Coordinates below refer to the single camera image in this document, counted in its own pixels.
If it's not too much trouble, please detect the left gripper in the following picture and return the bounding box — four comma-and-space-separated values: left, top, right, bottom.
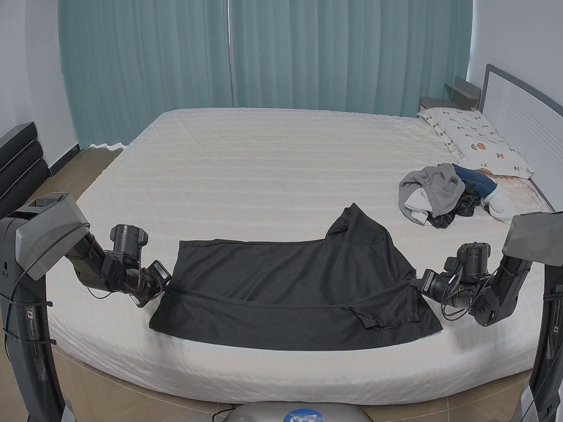
134, 260, 173, 309

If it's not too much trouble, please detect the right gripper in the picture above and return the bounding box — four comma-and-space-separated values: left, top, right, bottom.
420, 269, 458, 300

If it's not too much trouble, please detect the black T-shirt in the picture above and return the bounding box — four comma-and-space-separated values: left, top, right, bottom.
149, 203, 442, 351

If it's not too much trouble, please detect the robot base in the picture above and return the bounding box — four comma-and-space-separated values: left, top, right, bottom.
226, 403, 366, 422

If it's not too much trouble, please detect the pile of clothes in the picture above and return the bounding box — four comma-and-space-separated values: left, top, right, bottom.
398, 162, 511, 229

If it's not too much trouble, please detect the bed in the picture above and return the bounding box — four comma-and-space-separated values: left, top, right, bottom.
42, 63, 563, 405

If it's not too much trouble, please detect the white printed pillow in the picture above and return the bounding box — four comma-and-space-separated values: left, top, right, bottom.
417, 107, 534, 179

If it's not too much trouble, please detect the black chest of drawers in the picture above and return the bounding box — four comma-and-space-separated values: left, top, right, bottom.
0, 122, 48, 212

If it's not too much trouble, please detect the grey bedside table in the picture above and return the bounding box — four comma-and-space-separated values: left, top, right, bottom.
420, 76, 482, 113

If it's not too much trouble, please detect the blue-green curtain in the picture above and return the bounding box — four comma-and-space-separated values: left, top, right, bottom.
228, 0, 473, 118
57, 0, 233, 148

